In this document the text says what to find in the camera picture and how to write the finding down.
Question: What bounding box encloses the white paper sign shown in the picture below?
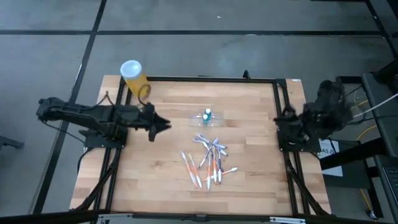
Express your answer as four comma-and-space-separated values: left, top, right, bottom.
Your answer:
317, 138, 343, 177

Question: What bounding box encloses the white cable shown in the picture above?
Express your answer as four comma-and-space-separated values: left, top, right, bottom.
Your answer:
351, 92, 398, 121

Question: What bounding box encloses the yellow canister white lid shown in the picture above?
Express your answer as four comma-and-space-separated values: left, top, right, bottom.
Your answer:
119, 59, 152, 98

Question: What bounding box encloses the black desk beam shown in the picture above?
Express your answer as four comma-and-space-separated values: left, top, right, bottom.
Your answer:
319, 136, 388, 171

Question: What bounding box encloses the grey desk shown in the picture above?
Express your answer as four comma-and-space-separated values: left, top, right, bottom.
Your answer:
361, 72, 398, 224

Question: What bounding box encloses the yellow floor cable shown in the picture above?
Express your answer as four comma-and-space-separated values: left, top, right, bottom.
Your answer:
355, 124, 379, 213

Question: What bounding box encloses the black keyboard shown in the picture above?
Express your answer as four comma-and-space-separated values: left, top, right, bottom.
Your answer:
381, 166, 398, 205

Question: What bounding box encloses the black crossbar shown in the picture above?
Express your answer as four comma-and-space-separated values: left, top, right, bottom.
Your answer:
0, 208, 398, 224

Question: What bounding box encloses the pile of wrapped toothbrushes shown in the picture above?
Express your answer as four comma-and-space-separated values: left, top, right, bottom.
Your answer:
70, 76, 332, 217

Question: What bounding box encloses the black stand foot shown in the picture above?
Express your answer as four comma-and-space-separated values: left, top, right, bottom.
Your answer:
0, 135, 25, 151

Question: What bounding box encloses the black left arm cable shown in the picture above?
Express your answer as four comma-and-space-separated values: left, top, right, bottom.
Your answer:
136, 83, 153, 110

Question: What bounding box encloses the silver metal bracket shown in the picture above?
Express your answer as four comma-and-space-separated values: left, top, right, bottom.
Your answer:
269, 216, 306, 224
96, 213, 125, 224

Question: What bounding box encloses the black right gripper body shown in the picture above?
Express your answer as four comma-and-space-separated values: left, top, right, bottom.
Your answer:
275, 107, 307, 147

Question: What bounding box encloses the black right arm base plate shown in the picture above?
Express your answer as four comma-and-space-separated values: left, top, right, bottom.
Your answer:
278, 127, 322, 154

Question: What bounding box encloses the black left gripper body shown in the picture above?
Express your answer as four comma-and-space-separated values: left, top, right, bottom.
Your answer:
136, 103, 158, 142

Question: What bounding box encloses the clear plastic organizer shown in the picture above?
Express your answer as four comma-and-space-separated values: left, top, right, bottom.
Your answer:
189, 108, 225, 128

